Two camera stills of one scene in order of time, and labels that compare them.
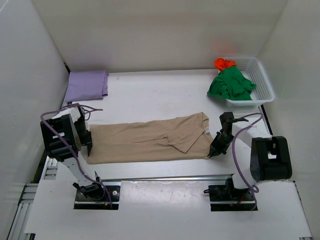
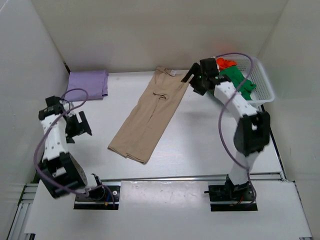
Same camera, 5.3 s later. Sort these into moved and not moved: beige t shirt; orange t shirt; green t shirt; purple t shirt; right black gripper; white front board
Moved: right black gripper; beige t shirt
Not moved: white front board; orange t shirt; green t shirt; purple t shirt
